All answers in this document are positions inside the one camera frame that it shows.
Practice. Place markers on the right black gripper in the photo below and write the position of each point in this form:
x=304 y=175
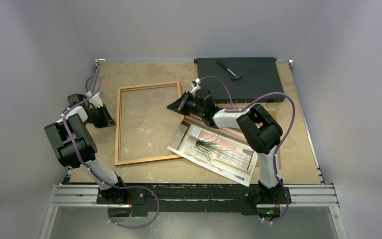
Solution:
x=180 y=105

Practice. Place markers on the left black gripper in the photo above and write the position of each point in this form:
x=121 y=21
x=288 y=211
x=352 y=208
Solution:
x=107 y=121

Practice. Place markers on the brown wooden picture frame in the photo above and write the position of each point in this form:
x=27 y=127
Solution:
x=141 y=125

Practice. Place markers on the glossy plant photo print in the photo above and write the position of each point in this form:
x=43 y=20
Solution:
x=221 y=151

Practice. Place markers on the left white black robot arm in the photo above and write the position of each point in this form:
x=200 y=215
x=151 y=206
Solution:
x=74 y=147

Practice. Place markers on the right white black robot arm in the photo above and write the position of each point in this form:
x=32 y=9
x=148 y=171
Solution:
x=260 y=129

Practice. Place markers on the brown cardboard backing board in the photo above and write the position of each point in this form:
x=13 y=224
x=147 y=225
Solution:
x=275 y=115

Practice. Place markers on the dark flat equipment case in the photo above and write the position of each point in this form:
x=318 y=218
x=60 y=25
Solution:
x=259 y=76

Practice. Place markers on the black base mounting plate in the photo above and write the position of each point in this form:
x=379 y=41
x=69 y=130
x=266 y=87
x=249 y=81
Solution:
x=143 y=198

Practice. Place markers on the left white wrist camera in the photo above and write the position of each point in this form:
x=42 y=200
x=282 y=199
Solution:
x=95 y=100

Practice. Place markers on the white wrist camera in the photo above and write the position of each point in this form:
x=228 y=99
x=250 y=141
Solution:
x=95 y=100
x=195 y=86

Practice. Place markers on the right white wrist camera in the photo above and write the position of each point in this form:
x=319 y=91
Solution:
x=195 y=86

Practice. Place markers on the small black handled hammer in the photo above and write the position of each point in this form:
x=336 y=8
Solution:
x=234 y=76

